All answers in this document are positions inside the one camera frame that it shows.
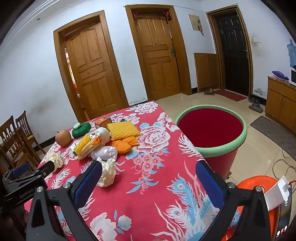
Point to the pair of grey shoes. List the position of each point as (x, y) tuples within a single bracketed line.
[(256, 108)]

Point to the white light switch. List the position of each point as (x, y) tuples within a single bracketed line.
[(257, 39)]

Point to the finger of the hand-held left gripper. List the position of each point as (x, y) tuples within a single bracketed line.
[(47, 168), (20, 169)]

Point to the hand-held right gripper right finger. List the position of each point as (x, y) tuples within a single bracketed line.
[(208, 183)]

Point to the brown shoe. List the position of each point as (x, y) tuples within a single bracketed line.
[(209, 91)]

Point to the yellow bumpy sponge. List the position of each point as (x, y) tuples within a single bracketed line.
[(122, 131)]

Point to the wooden wall cabinet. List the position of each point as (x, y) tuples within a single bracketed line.
[(205, 71)]

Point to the pair of dark shoes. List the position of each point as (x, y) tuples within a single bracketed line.
[(254, 100)]

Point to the cream paper ball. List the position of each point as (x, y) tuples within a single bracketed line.
[(56, 158), (107, 172)]

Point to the toy corn cob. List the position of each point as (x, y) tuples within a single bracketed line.
[(86, 150)]

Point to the orange plastic stool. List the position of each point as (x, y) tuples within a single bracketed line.
[(266, 180)]

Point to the grey floor mat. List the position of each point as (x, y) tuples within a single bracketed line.
[(268, 127)]

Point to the blue water bottle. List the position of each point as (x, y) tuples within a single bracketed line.
[(291, 53)]

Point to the purple bag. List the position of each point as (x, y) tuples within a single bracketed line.
[(280, 74)]

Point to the red bucket with green rim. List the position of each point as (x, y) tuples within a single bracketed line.
[(208, 129)]

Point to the wooden chair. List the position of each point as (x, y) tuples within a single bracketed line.
[(10, 139), (26, 129)]

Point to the small orange toy piece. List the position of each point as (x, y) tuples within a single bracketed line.
[(97, 141)]

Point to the white garlic toy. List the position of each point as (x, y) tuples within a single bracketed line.
[(103, 134)]

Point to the wooden sideboard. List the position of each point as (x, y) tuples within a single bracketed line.
[(279, 102)]

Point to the green plastic toy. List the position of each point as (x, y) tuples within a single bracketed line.
[(81, 132)]

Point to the black entrance door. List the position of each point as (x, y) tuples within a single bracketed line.
[(233, 53)]

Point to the small brown box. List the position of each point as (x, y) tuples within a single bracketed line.
[(104, 122)]

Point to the black smartphone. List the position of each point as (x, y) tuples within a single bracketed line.
[(283, 220)]

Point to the red doormat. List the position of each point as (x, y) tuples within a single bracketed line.
[(231, 95)]

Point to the white microwave oven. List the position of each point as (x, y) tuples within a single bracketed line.
[(293, 77)]

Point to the orange fabric piece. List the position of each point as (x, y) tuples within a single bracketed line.
[(133, 141), (121, 147)]

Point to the yellow snack packet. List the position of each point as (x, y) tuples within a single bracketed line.
[(81, 143)]

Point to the wall electrical panel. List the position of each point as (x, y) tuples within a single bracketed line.
[(194, 22)]

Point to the red apple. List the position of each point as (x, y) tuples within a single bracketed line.
[(63, 138)]

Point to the red floral tablecloth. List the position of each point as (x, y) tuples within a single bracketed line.
[(150, 185)]

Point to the white plastic bag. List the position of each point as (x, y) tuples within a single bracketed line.
[(105, 151)]

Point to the panelled wooden door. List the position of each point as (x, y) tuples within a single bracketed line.
[(157, 58), (92, 69)]

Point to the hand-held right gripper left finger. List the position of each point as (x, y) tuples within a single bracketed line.
[(89, 183)]

